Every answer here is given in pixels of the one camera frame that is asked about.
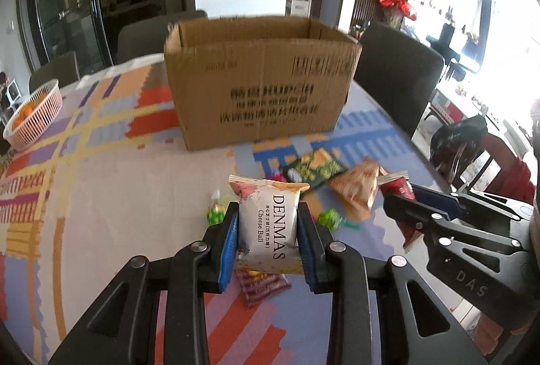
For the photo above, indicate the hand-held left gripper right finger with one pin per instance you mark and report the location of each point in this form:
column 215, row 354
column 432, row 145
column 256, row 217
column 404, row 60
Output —
column 306, row 251

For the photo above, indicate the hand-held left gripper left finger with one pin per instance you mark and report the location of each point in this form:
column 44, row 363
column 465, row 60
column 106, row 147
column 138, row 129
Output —
column 227, row 251

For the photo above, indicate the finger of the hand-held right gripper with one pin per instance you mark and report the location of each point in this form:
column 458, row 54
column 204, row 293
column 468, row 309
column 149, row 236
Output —
column 405, row 211
column 434, row 198

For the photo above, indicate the red snack packet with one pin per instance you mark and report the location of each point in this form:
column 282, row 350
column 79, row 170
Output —
column 398, row 187

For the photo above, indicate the green candy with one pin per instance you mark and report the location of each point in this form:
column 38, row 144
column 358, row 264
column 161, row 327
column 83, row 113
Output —
column 214, row 215
column 329, row 218

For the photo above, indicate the white snack packet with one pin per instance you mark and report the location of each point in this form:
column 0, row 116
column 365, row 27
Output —
column 270, row 221

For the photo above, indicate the pink candy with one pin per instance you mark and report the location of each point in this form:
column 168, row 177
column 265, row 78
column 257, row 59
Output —
column 278, row 176

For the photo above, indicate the green cracker packet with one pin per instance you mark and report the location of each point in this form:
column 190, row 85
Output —
column 314, row 168

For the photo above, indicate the brown cardboard box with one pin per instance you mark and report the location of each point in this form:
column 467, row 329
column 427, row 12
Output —
column 253, row 95

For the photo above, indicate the purple striped snack packet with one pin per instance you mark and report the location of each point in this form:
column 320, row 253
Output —
column 261, row 287

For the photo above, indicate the wooden chair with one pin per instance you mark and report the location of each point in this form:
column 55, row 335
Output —
column 476, row 166

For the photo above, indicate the orange triangular snack packet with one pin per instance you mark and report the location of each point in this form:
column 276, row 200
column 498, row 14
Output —
column 358, row 183

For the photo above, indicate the green floral cloth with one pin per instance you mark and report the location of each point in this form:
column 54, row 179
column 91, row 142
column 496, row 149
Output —
column 453, row 141

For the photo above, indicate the dark grey dining chair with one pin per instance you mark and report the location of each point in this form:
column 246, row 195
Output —
column 147, row 35
column 400, row 73
column 57, row 71

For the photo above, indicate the white shelf cart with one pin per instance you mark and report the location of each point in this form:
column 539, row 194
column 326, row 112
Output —
column 298, row 7

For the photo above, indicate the white basket with oranges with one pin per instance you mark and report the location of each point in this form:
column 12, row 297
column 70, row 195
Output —
column 38, row 111

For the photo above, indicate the pile of oranges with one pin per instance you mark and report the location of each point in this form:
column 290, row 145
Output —
column 27, row 111

